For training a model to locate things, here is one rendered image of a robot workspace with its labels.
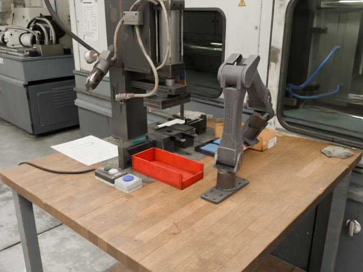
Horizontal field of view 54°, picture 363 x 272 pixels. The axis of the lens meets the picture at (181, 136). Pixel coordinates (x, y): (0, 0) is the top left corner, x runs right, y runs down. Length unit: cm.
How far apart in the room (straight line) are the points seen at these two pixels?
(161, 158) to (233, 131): 38
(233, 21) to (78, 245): 172
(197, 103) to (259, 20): 63
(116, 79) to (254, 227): 92
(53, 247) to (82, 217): 149
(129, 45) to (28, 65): 297
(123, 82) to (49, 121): 307
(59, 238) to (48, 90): 231
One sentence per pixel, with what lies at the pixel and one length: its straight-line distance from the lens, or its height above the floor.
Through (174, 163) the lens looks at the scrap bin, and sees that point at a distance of 135.
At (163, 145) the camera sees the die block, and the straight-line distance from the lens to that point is 144.
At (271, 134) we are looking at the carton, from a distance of 164.
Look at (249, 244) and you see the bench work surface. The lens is 97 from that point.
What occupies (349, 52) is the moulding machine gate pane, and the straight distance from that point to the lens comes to 169.
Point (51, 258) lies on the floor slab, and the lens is 249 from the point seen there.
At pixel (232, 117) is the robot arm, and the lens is 111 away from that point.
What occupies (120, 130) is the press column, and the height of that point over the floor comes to 94.
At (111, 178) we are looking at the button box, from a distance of 125.
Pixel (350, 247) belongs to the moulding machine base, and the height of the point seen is 39.
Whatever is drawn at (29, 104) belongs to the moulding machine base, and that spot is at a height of 44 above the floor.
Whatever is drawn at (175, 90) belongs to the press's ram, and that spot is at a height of 117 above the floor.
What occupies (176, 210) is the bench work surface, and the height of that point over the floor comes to 90.
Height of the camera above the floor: 147
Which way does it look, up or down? 20 degrees down
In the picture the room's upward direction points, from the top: straight up
